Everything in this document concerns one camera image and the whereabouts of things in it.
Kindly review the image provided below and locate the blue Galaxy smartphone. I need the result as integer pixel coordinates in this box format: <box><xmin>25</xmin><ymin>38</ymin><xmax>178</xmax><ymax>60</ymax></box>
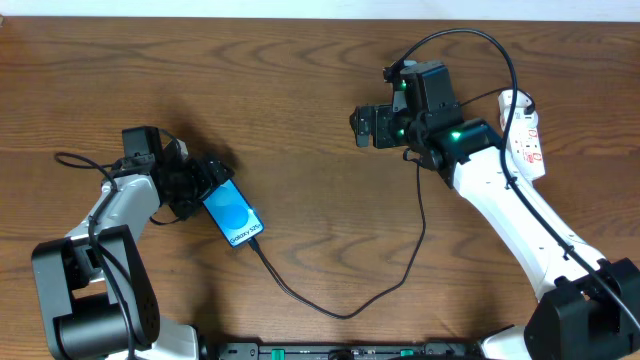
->
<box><xmin>203</xmin><ymin>179</ymin><xmax>264</xmax><ymax>248</ymax></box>

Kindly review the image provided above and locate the black charger cable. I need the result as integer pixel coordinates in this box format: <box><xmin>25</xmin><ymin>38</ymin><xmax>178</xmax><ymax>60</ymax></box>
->
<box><xmin>247</xmin><ymin>87</ymin><xmax>537</xmax><ymax>321</ymax></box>

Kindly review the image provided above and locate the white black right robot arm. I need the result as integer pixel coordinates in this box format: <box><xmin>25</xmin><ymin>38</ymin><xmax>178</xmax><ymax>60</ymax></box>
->
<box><xmin>350</xmin><ymin>61</ymin><xmax>639</xmax><ymax>359</ymax></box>

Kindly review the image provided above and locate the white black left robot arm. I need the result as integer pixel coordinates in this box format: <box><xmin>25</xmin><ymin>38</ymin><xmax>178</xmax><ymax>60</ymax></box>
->
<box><xmin>31</xmin><ymin>126</ymin><xmax>234</xmax><ymax>359</ymax></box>

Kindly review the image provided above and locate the white power strip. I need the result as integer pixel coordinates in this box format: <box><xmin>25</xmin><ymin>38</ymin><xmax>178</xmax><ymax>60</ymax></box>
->
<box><xmin>507</xmin><ymin>91</ymin><xmax>545</xmax><ymax>183</ymax></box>

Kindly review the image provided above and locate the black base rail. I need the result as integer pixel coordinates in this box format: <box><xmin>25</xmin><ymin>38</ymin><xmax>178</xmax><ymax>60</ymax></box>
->
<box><xmin>212</xmin><ymin>342</ymin><xmax>484</xmax><ymax>360</ymax></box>

